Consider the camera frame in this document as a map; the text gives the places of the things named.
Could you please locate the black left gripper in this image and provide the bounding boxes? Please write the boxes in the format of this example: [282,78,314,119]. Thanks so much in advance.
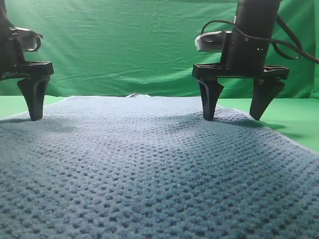
[0,0,54,121]

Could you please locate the green backdrop cloth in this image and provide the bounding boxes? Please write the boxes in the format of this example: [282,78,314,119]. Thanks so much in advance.
[0,0,319,100]

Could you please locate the blue waffle-weave towel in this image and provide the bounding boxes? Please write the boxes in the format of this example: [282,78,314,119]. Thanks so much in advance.
[0,97,319,239]

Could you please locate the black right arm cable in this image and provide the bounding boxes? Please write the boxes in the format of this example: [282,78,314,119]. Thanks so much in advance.
[200,14,319,64]

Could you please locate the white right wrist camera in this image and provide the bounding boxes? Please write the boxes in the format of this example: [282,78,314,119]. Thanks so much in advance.
[195,31,232,52]

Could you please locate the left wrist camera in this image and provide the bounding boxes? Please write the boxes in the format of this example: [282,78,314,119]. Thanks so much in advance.
[12,27,43,52]

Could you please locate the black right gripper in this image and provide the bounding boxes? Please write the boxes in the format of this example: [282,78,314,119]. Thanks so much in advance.
[192,0,289,121]

